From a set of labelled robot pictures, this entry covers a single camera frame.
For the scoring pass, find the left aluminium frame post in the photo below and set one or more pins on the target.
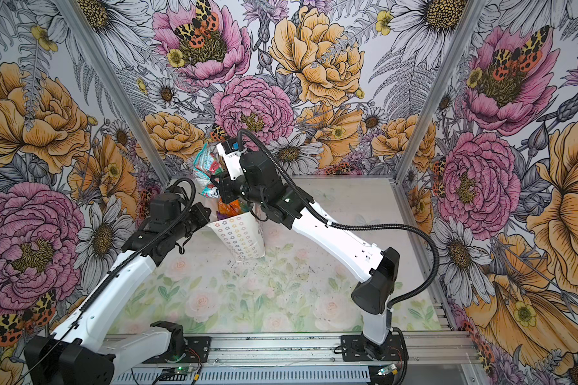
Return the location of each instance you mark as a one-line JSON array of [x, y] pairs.
[[94, 51]]

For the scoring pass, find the orange snack packet back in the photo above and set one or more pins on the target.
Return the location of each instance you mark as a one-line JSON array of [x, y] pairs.
[[229, 210]]

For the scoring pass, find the white paper bag with cartoon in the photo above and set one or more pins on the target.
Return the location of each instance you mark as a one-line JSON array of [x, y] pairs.
[[243, 234]]

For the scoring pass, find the aluminium front rail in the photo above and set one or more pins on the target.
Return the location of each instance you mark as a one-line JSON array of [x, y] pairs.
[[275, 350]]

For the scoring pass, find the aluminium frame post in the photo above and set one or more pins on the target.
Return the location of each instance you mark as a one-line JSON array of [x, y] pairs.
[[94, 51], [461, 39]]

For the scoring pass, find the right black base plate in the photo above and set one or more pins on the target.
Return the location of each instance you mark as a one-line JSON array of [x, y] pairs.
[[357, 348]]

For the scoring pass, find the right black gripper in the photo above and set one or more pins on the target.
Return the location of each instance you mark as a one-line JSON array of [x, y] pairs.
[[225, 187]]

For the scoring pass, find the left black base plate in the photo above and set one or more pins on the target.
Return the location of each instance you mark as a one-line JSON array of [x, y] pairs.
[[194, 350]]

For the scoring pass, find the teal Fox's candy packet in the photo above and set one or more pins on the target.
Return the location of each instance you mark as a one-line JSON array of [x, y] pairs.
[[205, 166]]

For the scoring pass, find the right aluminium frame post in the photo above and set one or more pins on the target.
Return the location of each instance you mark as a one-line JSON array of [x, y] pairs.
[[461, 39]]

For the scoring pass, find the green circuit board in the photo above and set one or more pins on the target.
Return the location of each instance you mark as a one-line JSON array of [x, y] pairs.
[[391, 369], [180, 374]]

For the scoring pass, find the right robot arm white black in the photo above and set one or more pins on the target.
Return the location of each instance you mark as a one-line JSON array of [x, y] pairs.
[[374, 269]]

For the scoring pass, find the left green circuit board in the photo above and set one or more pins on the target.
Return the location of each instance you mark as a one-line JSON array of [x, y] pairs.
[[180, 374]]

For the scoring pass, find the white vented cable duct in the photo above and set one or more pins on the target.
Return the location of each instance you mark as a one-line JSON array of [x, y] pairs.
[[256, 375]]

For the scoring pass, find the right green circuit board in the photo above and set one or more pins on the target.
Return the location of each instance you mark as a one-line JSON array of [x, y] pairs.
[[391, 369]]

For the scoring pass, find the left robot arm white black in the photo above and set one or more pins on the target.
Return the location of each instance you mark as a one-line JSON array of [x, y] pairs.
[[76, 351]]

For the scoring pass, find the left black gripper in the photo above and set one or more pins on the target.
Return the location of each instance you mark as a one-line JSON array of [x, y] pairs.
[[201, 212]]

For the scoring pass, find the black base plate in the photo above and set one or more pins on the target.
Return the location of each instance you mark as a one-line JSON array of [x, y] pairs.
[[194, 350], [357, 348]]

